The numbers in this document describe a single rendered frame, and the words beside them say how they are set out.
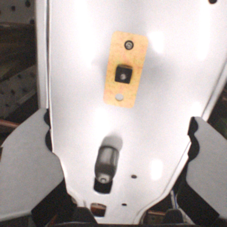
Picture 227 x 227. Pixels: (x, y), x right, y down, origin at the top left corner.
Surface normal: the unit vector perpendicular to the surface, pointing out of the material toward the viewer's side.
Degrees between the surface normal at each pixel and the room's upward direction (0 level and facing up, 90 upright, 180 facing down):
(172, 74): 0
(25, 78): 0
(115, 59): 0
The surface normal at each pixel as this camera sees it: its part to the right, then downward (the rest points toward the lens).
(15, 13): -0.11, 0.50
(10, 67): 0.98, 0.19
